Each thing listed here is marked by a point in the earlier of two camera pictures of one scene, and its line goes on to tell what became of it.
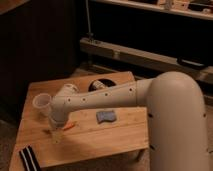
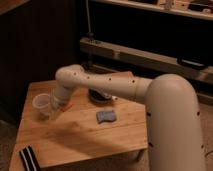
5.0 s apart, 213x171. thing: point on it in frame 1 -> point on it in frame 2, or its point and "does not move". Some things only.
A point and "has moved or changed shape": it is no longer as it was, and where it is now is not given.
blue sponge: [102, 116] does not move
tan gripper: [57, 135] -> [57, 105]
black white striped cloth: [29, 159] does not move
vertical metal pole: [89, 34] does not move
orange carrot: [69, 126] has moved or changed shape
